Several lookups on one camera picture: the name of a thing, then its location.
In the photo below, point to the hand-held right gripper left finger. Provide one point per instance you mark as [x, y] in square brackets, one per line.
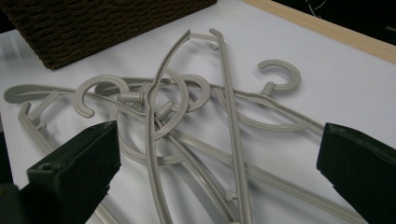
[77, 168]

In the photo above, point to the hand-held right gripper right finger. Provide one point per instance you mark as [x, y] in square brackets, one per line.
[361, 168]

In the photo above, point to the grey plastic clothes hanger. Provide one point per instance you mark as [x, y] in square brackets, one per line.
[233, 124]
[15, 95]
[268, 88]

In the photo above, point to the brown woven basket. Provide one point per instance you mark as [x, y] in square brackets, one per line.
[93, 28]

